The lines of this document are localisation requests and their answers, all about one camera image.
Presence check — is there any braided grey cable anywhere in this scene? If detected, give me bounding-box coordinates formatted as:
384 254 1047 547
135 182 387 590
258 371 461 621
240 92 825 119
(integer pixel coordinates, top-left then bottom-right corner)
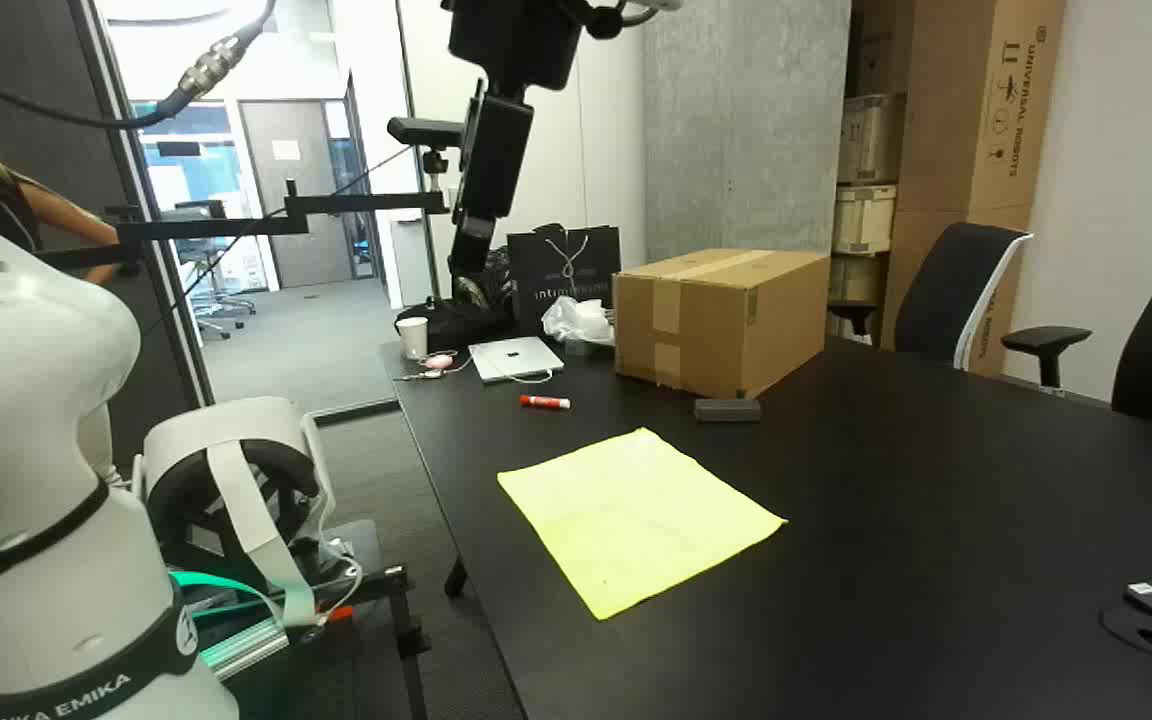
0 0 281 133

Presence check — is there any brown storage box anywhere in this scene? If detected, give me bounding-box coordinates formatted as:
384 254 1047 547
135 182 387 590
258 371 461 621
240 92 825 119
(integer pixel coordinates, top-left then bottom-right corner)
834 92 902 185

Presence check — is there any white crumpled plastic bag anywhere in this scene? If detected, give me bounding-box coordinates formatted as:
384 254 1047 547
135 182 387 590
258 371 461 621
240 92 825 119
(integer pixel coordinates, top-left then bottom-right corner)
534 294 621 351

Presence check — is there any grey door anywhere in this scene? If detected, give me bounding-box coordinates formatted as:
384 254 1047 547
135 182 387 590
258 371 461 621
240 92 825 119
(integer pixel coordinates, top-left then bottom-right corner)
236 95 357 294

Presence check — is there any white VR headset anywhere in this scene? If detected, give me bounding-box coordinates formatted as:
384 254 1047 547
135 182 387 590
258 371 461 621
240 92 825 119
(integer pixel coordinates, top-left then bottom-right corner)
130 396 338 631

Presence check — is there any black camera on stand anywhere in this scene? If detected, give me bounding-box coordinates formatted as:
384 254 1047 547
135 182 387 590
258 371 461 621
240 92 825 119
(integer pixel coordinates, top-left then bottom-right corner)
384 112 473 175

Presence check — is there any grey background office chair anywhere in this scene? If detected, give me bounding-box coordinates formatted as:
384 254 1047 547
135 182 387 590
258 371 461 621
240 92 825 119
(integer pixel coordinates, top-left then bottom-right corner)
187 198 265 340

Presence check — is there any brown cardboard box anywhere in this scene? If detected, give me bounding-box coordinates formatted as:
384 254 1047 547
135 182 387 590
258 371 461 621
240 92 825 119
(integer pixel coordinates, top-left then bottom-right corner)
607 246 833 402

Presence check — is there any black camera boom bar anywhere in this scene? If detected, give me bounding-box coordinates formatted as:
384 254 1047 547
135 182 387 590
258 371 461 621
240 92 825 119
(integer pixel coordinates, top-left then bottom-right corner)
34 175 446 274

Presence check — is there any small black block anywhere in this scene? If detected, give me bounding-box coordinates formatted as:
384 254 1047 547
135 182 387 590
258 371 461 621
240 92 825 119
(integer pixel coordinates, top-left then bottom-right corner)
693 393 767 428

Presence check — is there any black metal stand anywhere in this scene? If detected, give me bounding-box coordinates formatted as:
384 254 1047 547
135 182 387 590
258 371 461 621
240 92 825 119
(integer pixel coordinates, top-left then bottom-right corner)
310 516 430 720

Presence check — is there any white paper cup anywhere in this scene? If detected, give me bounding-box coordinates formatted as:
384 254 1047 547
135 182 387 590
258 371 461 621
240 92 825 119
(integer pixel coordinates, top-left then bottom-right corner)
390 312 437 364

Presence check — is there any beige storage box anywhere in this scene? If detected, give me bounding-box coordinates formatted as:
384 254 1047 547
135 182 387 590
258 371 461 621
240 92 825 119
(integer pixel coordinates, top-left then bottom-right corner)
833 182 899 257

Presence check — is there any tall cardboard box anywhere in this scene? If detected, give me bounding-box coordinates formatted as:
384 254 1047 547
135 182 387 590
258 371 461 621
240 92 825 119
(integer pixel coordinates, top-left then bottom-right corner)
876 0 1072 379

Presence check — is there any black bag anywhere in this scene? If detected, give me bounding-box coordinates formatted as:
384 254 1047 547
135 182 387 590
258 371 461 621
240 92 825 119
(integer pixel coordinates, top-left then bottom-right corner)
446 220 625 335

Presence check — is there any green strap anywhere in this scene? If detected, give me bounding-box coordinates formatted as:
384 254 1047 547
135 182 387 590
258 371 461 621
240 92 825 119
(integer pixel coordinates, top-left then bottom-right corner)
169 565 293 672

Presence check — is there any yellow towel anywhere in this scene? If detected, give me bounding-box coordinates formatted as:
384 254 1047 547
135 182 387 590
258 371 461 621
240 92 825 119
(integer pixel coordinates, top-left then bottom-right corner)
493 426 793 624

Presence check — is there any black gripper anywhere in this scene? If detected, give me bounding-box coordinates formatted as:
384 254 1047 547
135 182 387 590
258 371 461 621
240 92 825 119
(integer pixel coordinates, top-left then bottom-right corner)
445 0 590 275

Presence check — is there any black office chair white frame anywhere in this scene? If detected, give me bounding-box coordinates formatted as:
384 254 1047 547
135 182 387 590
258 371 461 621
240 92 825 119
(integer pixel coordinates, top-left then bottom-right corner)
825 220 1036 377

